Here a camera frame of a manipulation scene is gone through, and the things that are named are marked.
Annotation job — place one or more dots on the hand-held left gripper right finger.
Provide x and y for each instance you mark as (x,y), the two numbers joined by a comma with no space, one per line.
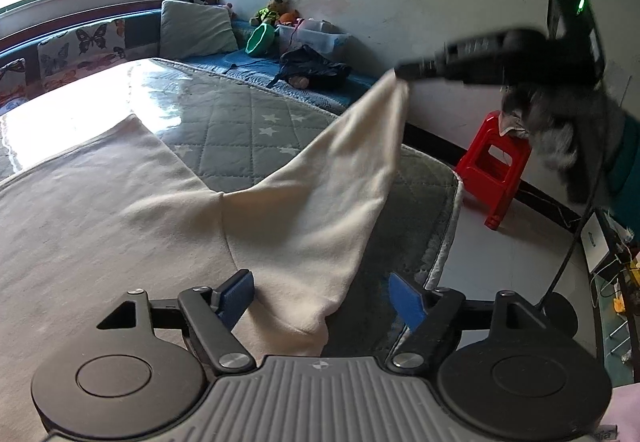
(407,303)

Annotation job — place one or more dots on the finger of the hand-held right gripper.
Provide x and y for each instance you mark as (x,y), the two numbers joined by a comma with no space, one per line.
(450,59)

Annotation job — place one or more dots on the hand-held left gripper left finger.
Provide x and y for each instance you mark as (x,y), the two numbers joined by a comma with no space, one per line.
(236,296)

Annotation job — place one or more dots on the cream cloth garment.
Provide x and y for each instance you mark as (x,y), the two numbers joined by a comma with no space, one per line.
(125,232)

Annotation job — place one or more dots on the person's right forearm teal sleeve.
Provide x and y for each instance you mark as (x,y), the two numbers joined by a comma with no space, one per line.
(625,157)

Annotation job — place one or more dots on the person's right hand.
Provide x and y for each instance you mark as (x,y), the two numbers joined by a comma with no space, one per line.
(555,132)

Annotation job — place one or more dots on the red plastic stool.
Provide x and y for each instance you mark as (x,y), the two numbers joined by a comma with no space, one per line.
(492,172)

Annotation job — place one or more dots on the clear plastic storage box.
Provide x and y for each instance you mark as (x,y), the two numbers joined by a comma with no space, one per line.
(315,38)

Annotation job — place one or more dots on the dark garment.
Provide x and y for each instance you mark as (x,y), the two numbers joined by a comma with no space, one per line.
(312,68)

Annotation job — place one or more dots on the grey quilted star mat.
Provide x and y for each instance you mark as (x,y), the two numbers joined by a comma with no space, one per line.
(260,122)

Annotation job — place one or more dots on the yellow-green plush toy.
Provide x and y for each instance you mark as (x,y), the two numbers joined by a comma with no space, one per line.
(270,11)

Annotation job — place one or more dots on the green plastic bowl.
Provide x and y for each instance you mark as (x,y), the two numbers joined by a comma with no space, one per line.
(261,39)

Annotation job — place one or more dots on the blue bench mat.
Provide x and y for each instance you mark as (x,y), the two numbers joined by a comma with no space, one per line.
(260,72)

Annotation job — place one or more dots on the white box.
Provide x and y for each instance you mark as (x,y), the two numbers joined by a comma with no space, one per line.
(597,242)

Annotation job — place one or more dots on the grey-green pillow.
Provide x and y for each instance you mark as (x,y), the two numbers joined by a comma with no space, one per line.
(195,29)

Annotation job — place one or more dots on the butterfly print cushion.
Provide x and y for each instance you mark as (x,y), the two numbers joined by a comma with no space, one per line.
(82,49)
(11,84)

